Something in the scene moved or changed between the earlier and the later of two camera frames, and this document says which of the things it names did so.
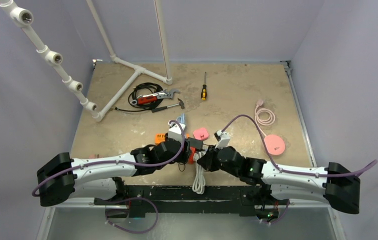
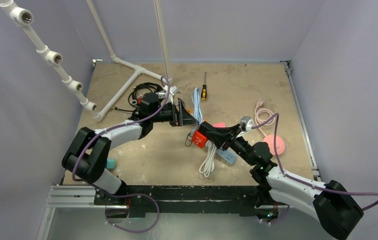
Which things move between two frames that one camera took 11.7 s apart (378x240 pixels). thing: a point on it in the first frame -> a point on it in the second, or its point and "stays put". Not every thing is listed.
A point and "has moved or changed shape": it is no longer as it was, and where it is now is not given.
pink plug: x=259 y=102 stays put
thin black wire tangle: x=179 y=165 has moved or changed shape
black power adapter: x=193 y=142 -> x=205 y=127
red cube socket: x=190 y=160 -> x=198 y=139
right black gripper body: x=206 y=158 -> x=226 y=139
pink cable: x=257 y=111 stays put
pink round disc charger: x=275 y=144 stays put
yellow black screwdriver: x=204 y=92 stays put
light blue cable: x=182 y=118 has moved or changed shape
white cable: x=198 y=185 has moved or changed shape
